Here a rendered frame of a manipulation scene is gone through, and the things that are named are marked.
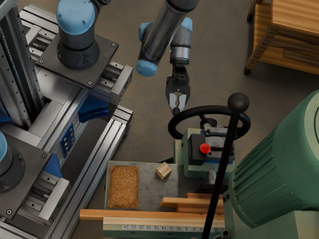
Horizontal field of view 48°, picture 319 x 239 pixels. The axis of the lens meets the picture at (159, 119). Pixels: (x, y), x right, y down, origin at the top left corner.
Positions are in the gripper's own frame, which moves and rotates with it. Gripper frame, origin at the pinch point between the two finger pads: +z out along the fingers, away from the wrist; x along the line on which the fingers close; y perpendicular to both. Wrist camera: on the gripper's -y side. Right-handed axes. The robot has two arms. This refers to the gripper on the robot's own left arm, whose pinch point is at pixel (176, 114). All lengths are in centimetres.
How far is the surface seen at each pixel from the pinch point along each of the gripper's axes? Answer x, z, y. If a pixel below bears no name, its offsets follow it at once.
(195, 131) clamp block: -1.9, 3.7, -23.8
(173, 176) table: 3.9, 17.5, -24.9
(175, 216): 4.3, 26.5, -34.6
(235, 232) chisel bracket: -8, 25, -49
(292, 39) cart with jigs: -92, -52, 98
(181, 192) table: 1.5, 21.6, -27.3
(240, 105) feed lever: 3, -5, -74
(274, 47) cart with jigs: -78, -45, 94
